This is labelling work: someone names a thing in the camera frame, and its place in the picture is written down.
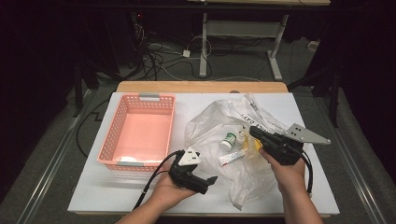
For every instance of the wooden table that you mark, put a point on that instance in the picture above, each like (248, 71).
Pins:
(202, 86)

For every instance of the white power adapter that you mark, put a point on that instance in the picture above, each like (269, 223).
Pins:
(186, 53)

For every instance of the small white box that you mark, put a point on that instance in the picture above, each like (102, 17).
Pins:
(313, 45)

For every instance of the person's right hand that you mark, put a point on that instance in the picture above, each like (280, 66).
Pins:
(289, 177)

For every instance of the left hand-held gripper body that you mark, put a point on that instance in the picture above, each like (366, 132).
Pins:
(185, 175)

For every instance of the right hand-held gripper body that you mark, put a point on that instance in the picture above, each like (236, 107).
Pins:
(283, 149)

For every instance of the clear smiley plastic bag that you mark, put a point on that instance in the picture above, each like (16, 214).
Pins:
(211, 124)

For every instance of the person's left hand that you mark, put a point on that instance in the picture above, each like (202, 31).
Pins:
(169, 193)

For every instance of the white board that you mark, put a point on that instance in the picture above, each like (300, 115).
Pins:
(109, 193)

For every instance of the white jar with green label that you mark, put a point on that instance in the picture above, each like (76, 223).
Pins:
(229, 141)

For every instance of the white metal desk frame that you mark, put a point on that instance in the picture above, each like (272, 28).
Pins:
(204, 46)

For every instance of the black stand leg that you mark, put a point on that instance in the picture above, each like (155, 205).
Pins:
(78, 93)

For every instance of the metal floor rail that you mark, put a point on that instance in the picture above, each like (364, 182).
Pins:
(362, 189)
(55, 161)

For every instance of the white tube with red end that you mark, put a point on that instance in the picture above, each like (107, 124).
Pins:
(232, 158)

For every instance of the small white dropper bottle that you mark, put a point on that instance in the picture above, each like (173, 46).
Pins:
(240, 138)

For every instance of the pink plastic basket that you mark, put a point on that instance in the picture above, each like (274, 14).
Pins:
(143, 137)

